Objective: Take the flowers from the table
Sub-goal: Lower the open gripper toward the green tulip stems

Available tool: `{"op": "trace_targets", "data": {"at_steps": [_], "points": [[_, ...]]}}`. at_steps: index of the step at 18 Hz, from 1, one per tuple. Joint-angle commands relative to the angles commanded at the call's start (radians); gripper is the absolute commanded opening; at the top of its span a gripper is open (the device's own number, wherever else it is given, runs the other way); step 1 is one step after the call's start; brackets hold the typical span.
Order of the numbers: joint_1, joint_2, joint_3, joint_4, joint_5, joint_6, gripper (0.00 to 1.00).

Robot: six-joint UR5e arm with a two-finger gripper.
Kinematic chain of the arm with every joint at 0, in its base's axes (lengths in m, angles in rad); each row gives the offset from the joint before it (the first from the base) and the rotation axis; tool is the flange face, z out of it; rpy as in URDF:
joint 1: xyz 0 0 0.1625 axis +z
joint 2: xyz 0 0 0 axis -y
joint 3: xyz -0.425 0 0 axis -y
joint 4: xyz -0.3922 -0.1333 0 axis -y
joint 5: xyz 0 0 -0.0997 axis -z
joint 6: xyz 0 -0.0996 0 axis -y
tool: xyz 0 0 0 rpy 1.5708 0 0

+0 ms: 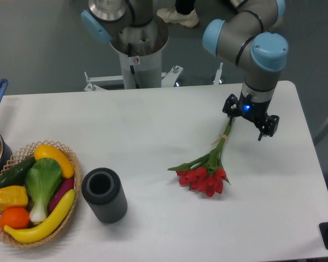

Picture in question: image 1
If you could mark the purple eggplant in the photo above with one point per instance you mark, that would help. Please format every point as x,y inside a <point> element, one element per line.
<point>65,186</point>

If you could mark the white sneaker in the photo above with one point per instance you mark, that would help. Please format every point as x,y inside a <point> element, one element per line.
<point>170,15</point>

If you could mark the white pedestal base frame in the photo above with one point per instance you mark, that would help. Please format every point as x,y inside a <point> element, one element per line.
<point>168,79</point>

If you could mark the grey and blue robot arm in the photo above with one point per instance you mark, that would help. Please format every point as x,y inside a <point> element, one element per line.
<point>245,41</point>

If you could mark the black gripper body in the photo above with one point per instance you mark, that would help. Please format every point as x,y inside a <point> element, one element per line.
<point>254,112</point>

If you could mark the red tulip bouquet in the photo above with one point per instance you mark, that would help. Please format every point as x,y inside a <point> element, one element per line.
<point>205,174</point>

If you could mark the dark grey ribbed vase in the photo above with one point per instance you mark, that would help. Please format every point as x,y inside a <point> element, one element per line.
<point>102,190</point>

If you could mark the grey robot pedestal column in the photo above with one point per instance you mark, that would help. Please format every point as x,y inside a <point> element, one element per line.
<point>140,53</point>

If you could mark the green cucumber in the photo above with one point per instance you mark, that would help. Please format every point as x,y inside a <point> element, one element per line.
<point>16,172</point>

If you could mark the yellow banana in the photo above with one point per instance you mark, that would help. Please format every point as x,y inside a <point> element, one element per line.
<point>46,227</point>

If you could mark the woven wicker basket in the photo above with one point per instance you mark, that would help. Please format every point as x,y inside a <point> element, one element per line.
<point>26,153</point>

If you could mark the yellow bell pepper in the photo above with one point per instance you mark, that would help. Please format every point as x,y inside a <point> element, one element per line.
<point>13,196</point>

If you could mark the green bok choy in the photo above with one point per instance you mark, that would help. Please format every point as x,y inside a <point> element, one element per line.
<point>41,182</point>

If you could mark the orange fruit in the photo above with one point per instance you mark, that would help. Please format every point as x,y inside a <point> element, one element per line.
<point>15,217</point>

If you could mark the yellow squash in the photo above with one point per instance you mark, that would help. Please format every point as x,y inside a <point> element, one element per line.
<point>48,151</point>

